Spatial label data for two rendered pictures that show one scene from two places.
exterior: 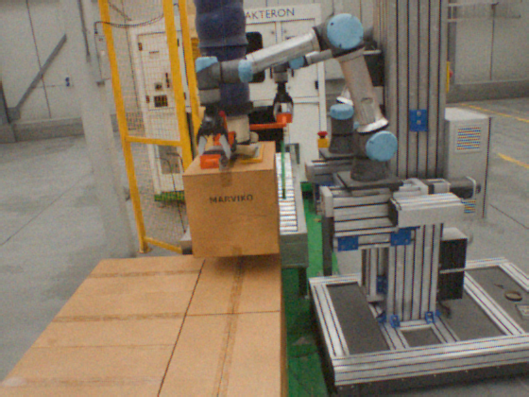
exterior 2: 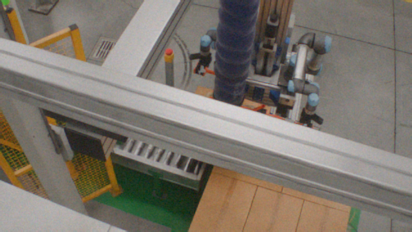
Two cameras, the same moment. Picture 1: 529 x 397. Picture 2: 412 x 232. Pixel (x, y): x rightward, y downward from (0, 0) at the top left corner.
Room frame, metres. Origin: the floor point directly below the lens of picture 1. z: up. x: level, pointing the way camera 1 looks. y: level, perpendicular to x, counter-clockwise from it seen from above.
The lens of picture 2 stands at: (1.89, 2.15, 3.95)
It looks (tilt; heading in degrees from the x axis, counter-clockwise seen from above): 55 degrees down; 283
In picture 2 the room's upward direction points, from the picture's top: 3 degrees clockwise
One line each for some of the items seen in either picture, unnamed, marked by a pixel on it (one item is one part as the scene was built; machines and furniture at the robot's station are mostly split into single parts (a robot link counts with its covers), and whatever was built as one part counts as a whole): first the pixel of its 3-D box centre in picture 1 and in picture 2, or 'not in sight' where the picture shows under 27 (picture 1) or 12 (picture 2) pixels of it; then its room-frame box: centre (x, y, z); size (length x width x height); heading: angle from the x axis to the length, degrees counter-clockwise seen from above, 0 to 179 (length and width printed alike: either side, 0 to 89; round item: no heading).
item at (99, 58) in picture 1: (100, 58); (53, 140); (3.08, 0.98, 1.62); 0.20 x 0.05 x 0.30; 176
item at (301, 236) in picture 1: (243, 240); (212, 147); (2.28, 0.12, 0.58); 0.70 x 0.03 x 0.06; 86
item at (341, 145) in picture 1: (342, 141); not in sight; (2.25, -0.44, 1.09); 0.15 x 0.15 x 0.10
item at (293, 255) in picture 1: (245, 257); (211, 153); (2.28, 0.12, 0.48); 0.70 x 0.03 x 0.15; 86
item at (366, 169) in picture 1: (368, 164); (293, 73); (1.76, -0.45, 1.09); 0.15 x 0.15 x 0.10
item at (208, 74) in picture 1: (208, 73); (312, 102); (1.61, 0.15, 1.51); 0.09 x 0.08 x 0.11; 91
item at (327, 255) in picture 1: (325, 212); (170, 90); (2.82, -0.42, 0.50); 0.07 x 0.07 x 1.00; 86
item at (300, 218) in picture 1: (296, 187); not in sight; (3.42, -0.28, 0.50); 2.31 x 0.05 x 0.19; 176
